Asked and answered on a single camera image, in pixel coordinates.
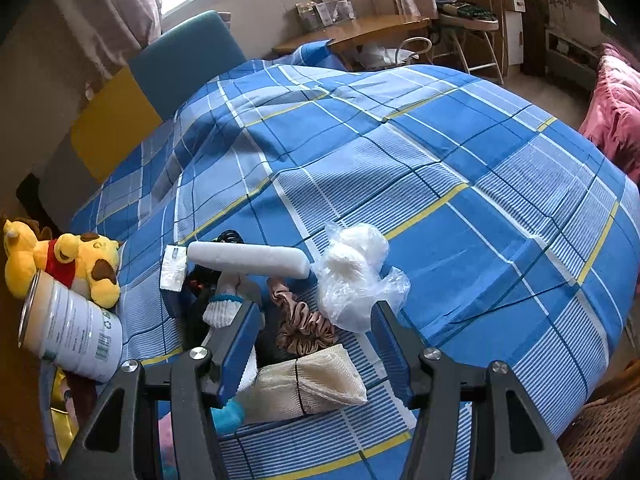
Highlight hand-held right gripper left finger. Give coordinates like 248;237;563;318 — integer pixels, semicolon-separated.
61;301;266;480

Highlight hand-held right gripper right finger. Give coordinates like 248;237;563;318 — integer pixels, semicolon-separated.
370;300;573;480

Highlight white sock with blue band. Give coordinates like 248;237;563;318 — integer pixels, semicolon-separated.
202;270;261;393

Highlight turquoise cloth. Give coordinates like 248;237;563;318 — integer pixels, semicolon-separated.
210;400;246;436

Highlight brown satin scrunchie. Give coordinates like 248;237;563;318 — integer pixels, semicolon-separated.
267;277;337;358

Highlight cream mesh cloth roll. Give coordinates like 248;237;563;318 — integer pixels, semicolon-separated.
240;344;368;423

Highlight clear plastic bag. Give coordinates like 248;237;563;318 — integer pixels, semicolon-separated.
312;221;411;333

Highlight white foam roll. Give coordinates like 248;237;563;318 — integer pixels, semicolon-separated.
186;241;312;279

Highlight small white packet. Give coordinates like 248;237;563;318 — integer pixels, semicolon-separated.
160;246;190;292

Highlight white tin can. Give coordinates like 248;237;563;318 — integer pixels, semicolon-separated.
17;269;123;383

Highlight yellow plush toy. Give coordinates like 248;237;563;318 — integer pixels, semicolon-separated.
2;217;123;309

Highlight blue plaid bed sheet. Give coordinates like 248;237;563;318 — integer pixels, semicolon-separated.
70;42;640;480

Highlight wicker chair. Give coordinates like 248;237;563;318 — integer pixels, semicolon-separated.
557;375;640;480

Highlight grey headboard panel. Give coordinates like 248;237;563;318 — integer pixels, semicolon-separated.
39;147;103;231

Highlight yellow headboard panel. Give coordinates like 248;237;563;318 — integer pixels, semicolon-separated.
70;67;163;183

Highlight white plastic bag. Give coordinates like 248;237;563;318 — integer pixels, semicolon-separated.
357;42;401;68

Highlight wooden desk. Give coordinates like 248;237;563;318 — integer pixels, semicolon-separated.
272;14;431;68

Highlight pink blanket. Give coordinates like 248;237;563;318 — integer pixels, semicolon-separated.
580;42;640;186

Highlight folding chair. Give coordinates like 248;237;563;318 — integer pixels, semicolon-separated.
432;2;503;86

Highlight boxes on desk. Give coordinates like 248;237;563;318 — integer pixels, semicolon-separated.
295;0;356;31

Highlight white cabinet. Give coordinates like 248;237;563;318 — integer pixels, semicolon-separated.
500;0;531;66

